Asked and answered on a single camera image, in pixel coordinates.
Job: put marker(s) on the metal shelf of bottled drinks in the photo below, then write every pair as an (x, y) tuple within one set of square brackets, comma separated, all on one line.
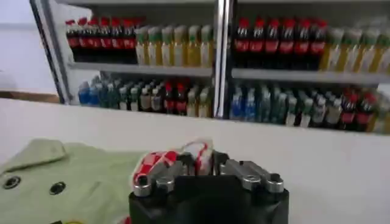
[(274, 61)]

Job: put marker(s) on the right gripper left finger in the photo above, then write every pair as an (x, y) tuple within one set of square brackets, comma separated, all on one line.
[(164, 181)]

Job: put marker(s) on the black slanted frame pole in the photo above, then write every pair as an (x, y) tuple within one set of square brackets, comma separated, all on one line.
[(50, 58)]

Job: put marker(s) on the pale green shirt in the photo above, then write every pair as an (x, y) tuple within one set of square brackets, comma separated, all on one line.
[(79, 173)]

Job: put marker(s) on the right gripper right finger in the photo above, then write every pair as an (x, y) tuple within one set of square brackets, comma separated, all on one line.
[(253, 176)]

